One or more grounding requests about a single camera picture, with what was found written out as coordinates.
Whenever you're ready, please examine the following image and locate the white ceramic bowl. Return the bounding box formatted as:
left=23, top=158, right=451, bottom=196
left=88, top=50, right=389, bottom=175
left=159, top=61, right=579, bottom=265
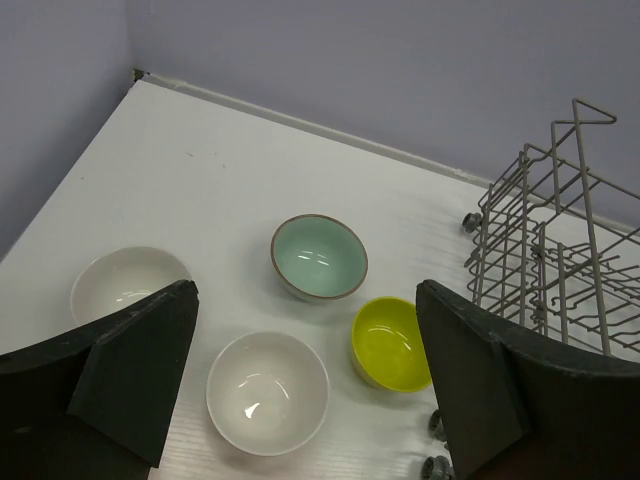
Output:
left=70, top=246, right=192, bottom=326
left=205, top=331, right=330, bottom=457

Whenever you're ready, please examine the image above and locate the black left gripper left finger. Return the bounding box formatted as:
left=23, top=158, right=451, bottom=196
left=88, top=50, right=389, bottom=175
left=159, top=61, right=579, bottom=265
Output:
left=1, top=280, right=199, bottom=479

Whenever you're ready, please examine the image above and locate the celadon green ceramic bowl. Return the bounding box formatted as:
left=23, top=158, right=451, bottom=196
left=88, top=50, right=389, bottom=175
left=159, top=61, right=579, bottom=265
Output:
left=270, top=214, right=369, bottom=302

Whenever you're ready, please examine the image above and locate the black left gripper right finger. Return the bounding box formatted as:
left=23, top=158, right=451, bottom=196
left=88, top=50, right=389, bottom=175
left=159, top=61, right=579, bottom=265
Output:
left=416, top=280, right=639, bottom=479

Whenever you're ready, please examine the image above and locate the lime green bowl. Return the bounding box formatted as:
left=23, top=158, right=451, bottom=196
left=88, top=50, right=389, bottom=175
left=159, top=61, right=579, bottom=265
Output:
left=351, top=297, right=432, bottom=393

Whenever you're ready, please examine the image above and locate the grey wire dish rack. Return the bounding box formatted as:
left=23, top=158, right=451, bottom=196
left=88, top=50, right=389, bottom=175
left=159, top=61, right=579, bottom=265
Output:
left=420, top=99, right=639, bottom=479

